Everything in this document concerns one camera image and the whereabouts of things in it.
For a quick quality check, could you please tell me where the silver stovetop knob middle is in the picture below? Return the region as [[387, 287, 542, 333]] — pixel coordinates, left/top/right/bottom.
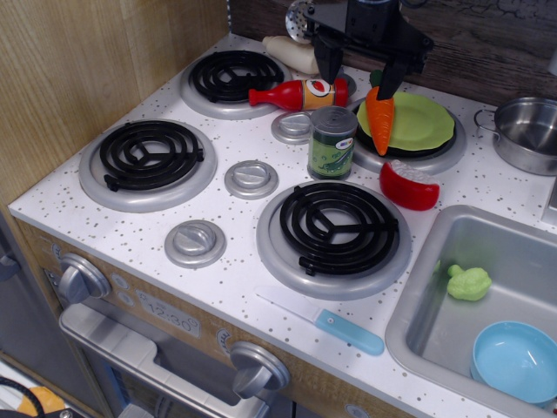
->
[[224, 160, 279, 200]]

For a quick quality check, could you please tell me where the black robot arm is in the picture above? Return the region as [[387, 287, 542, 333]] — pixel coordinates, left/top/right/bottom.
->
[[304, 0, 434, 100]]

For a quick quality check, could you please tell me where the front left black burner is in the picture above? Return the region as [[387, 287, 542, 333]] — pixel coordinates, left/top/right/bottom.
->
[[78, 119, 217, 213]]

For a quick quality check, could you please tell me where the orange toy carrot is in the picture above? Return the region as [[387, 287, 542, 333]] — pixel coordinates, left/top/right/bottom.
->
[[365, 70, 395, 156]]

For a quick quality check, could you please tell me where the black burner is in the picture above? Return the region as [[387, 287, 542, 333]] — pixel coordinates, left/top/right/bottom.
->
[[78, 119, 217, 213], [256, 180, 412, 300], [350, 99, 466, 174], [180, 50, 292, 120]]

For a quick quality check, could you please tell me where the back left black burner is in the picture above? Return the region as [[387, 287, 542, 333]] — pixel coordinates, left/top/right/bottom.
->
[[180, 50, 292, 120]]

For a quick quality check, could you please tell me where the silver stovetop knob front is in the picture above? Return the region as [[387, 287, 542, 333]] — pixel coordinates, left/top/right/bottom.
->
[[164, 219, 226, 269]]

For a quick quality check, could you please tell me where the oven clock display panel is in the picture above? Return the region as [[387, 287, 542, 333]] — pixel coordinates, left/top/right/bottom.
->
[[135, 290, 201, 339]]

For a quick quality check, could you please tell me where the green toy pea can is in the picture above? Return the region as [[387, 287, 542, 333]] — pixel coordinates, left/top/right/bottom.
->
[[307, 106, 359, 180]]

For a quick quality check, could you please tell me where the silver stovetop knob back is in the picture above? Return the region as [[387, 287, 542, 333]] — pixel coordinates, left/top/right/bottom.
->
[[271, 111, 311, 145]]

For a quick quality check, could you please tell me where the silver oven dial left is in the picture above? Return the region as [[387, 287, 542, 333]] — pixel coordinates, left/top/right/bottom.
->
[[58, 253, 111, 304]]

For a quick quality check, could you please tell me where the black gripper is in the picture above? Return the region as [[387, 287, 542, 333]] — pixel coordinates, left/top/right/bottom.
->
[[305, 1, 434, 100]]

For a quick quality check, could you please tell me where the front right black burner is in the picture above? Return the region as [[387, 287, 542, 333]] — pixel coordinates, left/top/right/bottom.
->
[[256, 180, 412, 300]]

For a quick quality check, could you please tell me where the green toy broccoli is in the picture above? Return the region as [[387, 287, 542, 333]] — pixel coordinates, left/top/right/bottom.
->
[[447, 265, 492, 301]]

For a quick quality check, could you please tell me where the blue handled toy knife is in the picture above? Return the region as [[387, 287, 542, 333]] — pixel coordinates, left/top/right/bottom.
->
[[255, 287, 385, 356]]

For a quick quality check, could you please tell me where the silver oven dial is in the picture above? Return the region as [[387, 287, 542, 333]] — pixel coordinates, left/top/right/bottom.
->
[[230, 341, 291, 399], [58, 253, 111, 304]]

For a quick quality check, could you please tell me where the silver stovetop knob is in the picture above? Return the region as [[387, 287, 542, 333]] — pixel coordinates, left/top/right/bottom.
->
[[164, 219, 226, 269], [224, 160, 279, 200], [271, 111, 311, 145]]

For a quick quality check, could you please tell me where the red toy cheese wedge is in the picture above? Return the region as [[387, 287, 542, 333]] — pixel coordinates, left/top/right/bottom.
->
[[379, 160, 440, 211]]

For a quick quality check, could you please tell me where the silver oven door handle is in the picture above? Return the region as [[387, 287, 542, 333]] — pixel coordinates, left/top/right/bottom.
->
[[59, 305, 270, 417]]

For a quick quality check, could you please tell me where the hanging metal skimmer ladle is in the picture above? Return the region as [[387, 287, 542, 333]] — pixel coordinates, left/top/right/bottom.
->
[[285, 0, 313, 44]]

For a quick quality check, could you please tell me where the silver metal pot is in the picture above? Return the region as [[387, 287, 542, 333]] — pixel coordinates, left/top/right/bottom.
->
[[473, 98, 556, 176]]

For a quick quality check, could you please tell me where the yellow object on floor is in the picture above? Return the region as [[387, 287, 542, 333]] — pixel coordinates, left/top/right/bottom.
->
[[17, 387, 66, 417]]

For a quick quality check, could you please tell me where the back right black burner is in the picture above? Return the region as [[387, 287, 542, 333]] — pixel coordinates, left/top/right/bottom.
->
[[350, 99, 466, 174]]

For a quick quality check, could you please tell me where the red toy ketchup bottle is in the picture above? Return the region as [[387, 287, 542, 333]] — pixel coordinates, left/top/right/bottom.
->
[[248, 78, 349, 111]]

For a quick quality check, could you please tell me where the silver oven dial right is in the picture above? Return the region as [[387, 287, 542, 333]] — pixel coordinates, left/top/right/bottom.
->
[[230, 341, 291, 399]]

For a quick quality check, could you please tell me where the green toy plate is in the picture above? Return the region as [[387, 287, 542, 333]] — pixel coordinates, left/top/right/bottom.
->
[[356, 91, 455, 152]]

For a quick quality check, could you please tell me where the light blue toy bowl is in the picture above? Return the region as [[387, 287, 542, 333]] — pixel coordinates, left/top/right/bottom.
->
[[470, 321, 556, 408]]

